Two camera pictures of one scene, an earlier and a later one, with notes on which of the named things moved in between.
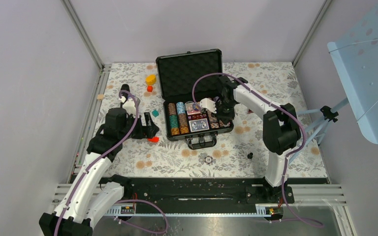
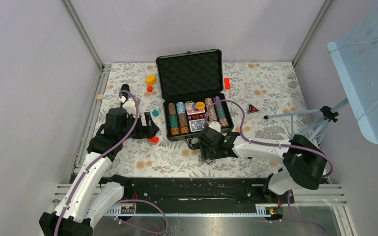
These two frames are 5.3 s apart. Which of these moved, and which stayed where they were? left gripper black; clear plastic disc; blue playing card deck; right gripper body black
Moved: right gripper body black
Stayed: clear plastic disc; left gripper black; blue playing card deck
